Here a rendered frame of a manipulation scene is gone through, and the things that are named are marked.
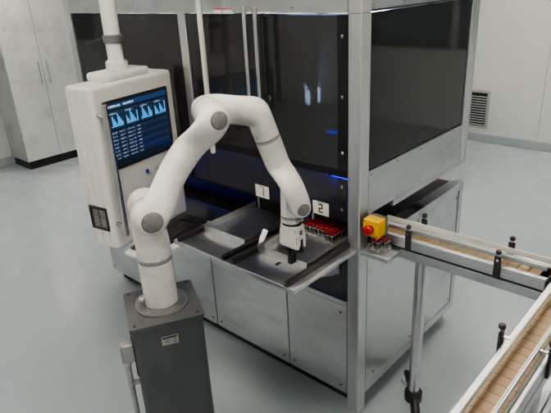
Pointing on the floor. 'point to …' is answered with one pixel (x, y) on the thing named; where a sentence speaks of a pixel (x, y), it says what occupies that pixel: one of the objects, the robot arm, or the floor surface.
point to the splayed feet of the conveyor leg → (412, 394)
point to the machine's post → (357, 193)
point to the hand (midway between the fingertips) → (292, 258)
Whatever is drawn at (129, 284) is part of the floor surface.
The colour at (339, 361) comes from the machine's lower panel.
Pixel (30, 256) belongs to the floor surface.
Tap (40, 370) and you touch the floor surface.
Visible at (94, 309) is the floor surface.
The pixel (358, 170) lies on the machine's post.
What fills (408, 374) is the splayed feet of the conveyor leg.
